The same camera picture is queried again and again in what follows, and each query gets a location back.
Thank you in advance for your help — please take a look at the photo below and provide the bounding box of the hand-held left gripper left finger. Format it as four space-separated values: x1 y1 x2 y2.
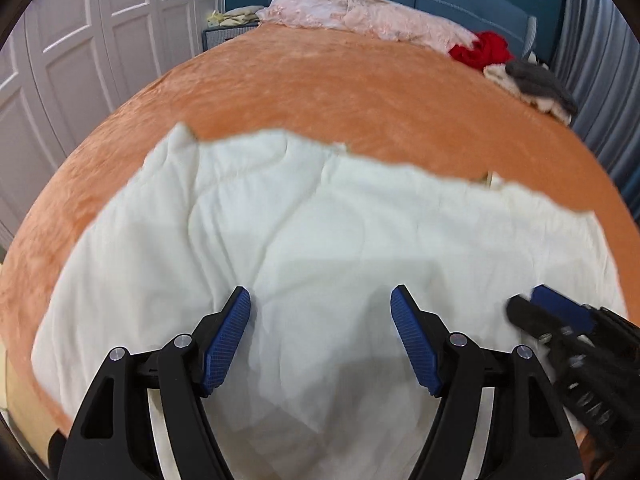
56 286 252 480

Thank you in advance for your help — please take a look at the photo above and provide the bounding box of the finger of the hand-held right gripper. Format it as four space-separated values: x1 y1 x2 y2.
531 285 598 333
506 296 556 338

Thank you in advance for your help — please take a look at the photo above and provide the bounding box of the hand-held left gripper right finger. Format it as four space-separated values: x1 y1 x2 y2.
391 285 583 480

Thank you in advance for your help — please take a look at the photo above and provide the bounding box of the cream quilted jacket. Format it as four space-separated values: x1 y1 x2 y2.
31 122 628 480

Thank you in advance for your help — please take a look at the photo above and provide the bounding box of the grey knit garment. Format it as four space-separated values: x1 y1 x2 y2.
505 59 579 111

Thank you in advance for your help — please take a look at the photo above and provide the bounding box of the grey blue curtain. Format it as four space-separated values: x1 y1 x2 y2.
552 0 640 206

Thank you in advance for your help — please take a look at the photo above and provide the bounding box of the red garment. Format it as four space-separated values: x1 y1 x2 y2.
448 31 515 70

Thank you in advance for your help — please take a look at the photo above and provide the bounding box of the orange plush blanket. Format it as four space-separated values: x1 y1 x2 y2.
0 25 640 436

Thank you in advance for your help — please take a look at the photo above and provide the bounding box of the grey nightstand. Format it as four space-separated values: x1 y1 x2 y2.
202 22 261 53

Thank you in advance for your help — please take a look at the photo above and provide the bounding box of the pale yellow cloth pile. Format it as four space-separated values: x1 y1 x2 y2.
207 6 265 28

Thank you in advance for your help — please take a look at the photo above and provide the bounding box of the white panelled wardrobe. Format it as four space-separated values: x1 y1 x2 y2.
0 0 226 261

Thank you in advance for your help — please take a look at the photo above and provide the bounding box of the pink floral quilt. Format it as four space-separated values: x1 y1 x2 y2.
256 0 478 56

